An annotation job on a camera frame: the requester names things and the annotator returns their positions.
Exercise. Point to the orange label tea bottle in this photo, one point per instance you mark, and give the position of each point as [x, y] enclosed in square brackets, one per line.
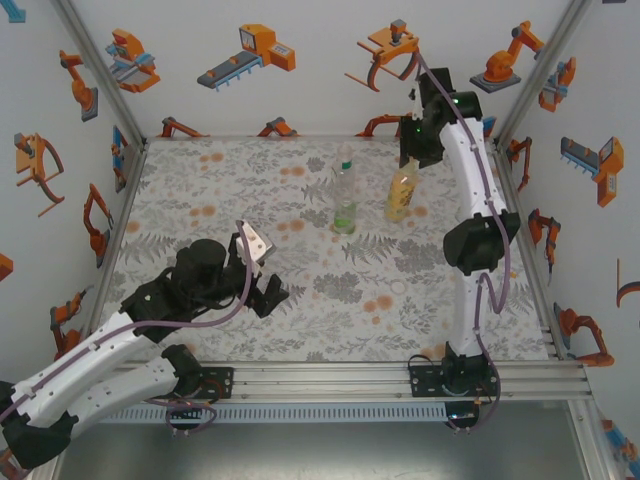
[400, 195]

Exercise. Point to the clear bottle white green label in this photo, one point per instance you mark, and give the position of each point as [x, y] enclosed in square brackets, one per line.
[344, 167]

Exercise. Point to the white bottle cap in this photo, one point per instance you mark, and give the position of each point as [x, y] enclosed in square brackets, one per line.
[398, 287]

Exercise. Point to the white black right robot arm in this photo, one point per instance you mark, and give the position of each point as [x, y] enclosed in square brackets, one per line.
[465, 325]

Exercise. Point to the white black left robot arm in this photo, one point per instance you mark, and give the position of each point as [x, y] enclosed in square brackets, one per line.
[115, 385]

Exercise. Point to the floral patterned table cover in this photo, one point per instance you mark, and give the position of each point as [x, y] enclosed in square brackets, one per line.
[225, 190]

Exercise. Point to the grey metal sheet panel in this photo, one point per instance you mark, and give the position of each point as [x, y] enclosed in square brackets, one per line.
[320, 450]

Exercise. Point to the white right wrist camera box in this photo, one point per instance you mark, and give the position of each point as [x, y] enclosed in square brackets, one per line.
[415, 104]

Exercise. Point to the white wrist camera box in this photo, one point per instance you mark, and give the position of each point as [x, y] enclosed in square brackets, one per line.
[256, 246]
[415, 104]

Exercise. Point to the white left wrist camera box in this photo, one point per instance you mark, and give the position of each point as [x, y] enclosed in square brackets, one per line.
[256, 246]

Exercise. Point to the aluminium frame back rail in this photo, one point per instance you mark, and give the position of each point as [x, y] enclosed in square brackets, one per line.
[320, 137]

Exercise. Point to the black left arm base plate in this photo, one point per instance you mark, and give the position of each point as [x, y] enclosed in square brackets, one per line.
[220, 384]

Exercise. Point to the aluminium frame side rail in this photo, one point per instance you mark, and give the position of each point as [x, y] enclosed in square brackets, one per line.
[120, 235]
[530, 250]

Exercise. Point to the aluminium frame front rail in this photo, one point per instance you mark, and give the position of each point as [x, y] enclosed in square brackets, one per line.
[325, 382]

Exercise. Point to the aluminium frame corner post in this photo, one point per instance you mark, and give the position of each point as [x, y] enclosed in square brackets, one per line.
[542, 70]
[100, 70]

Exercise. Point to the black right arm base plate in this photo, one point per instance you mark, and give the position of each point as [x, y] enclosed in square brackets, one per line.
[425, 382]

